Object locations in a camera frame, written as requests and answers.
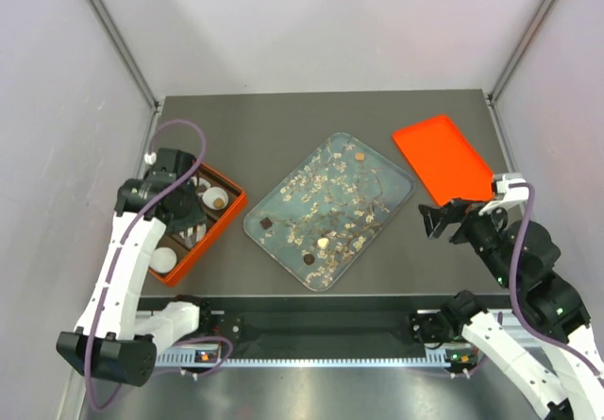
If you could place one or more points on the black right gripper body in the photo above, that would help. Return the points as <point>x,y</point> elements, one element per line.
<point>482,232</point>

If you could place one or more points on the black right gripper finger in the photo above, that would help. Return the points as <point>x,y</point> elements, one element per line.
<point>434,219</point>
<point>459,206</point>

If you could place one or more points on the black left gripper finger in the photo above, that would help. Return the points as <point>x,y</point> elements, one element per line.
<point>184,238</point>
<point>199,232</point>

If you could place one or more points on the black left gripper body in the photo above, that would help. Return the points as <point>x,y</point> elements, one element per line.
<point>192,210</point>

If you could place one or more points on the dark square chocolate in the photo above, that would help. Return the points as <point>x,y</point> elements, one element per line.
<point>266,223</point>

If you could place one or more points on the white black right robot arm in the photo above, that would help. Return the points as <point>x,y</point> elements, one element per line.
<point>521,257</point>

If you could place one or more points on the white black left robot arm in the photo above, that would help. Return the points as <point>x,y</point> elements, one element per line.
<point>108,341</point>

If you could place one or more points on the orange chocolate box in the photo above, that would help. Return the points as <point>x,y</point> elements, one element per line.
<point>217,223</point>

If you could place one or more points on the white paper cup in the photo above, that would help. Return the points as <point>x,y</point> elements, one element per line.
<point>200,184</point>
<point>163,260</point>
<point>211,194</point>

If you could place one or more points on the orange box lid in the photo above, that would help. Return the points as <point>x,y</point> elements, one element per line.
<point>446,163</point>

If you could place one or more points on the blossom pattern serving tray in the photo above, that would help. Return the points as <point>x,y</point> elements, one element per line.
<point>329,195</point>

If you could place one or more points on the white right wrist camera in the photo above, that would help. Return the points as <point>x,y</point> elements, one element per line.
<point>509,191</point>

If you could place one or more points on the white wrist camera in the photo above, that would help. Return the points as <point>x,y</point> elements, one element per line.
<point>509,191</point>
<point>150,158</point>

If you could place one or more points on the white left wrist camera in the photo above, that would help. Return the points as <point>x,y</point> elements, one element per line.
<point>150,158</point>

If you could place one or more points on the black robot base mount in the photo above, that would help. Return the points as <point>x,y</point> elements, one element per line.
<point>333,326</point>

